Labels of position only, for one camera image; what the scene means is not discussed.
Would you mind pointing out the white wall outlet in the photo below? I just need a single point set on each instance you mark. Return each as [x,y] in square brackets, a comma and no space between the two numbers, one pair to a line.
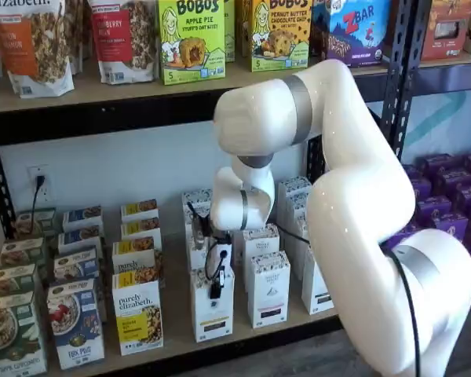
[31,173]

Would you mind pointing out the granola bag red label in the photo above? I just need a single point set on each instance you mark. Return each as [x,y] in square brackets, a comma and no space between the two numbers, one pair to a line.
[114,39]

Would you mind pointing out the black metal shelf unit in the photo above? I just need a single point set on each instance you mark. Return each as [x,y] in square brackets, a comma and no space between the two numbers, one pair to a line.
[451,80]
[102,121]

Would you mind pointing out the white tea box pink strip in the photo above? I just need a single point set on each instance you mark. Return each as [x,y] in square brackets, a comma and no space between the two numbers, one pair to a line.
[269,290]
[259,243]

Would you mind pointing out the blue cereal box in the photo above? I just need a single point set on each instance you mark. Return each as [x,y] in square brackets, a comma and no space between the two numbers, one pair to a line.
[76,326]
[76,263]
[82,216]
[80,237]

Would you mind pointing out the white granola bag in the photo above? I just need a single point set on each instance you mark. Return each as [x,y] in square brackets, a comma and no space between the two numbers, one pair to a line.
[76,39]

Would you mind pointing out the yellow white granola box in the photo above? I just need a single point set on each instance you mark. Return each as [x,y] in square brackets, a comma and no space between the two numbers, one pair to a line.
[139,208]
[137,314]
[139,228]
[135,255]

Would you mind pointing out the blue ZBar box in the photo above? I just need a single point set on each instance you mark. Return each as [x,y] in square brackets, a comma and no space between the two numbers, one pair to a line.
[357,35]

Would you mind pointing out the yellow Bobo's peanut butter box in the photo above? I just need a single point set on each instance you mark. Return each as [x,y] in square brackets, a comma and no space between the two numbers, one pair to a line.
[278,39]

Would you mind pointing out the white tea box green strip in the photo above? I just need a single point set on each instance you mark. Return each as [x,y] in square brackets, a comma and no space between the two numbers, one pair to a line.
[298,204]
[314,290]
[298,186]
[298,247]

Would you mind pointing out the orange brown snack box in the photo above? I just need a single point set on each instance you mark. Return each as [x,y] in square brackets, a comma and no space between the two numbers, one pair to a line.
[443,35]

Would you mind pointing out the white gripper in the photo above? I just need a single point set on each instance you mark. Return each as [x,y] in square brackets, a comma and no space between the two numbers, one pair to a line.
[227,259]

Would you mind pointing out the granola bag orange label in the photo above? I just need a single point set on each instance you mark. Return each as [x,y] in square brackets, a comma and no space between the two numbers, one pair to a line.
[23,59]

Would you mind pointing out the green cereal box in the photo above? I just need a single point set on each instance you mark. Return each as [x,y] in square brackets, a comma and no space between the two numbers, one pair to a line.
[21,253]
[45,222]
[12,280]
[15,337]

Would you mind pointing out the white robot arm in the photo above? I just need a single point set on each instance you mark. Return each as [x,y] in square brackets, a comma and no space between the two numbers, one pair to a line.
[357,196]

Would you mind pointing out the green Bobo's apple pie box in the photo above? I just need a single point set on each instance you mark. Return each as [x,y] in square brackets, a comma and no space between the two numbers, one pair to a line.
[230,31]
[192,39]

